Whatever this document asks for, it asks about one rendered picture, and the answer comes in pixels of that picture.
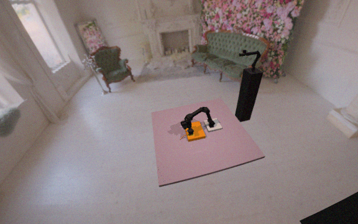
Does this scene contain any orange flat deck plate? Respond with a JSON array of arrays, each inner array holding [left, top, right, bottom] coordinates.
[[185, 121, 206, 142]]

